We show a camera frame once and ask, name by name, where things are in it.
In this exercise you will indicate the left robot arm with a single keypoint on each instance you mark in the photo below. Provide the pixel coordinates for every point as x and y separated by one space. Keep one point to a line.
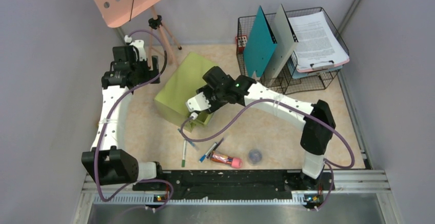
107 162

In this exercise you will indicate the green capped marker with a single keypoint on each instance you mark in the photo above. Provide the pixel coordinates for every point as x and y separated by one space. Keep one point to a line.
184 153

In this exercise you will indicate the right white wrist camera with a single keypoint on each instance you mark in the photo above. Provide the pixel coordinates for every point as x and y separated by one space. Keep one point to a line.
197 104

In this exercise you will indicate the black pen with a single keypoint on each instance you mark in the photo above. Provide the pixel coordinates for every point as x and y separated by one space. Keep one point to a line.
193 145

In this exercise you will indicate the printed paper clipboard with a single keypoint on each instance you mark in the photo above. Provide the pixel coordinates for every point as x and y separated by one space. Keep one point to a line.
318 48

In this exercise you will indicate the teal folder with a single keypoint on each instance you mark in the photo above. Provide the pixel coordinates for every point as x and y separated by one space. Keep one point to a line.
260 46

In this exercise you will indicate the blue capped marker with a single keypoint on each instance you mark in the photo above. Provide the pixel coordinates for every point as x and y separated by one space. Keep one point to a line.
204 156

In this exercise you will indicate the grey white folder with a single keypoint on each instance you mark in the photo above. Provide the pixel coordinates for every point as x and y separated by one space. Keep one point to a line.
286 42

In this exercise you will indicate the red calculator cube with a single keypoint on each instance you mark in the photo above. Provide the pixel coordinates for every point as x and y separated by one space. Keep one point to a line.
241 42

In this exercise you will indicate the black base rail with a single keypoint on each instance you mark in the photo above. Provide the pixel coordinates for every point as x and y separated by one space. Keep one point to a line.
237 184

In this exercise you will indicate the black wire desk organizer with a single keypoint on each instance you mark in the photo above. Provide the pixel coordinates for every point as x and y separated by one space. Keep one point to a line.
284 83

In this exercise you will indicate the green rectangular box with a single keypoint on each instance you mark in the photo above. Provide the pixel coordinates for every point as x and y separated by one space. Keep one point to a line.
181 86

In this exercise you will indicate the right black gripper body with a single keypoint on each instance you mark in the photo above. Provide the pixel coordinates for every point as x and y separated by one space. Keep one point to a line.
215 98

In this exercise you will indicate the pink capped pencil tube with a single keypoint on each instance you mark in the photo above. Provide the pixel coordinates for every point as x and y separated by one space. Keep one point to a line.
219 157

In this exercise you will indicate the light blue clipboard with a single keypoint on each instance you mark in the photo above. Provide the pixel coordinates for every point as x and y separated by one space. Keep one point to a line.
296 75

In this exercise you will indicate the clear round container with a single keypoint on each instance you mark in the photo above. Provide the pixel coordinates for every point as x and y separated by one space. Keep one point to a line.
254 157

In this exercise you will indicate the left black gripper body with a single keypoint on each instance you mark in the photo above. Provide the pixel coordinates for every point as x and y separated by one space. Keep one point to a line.
143 74

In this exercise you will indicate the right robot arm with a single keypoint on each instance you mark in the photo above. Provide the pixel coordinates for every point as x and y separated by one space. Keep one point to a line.
314 120

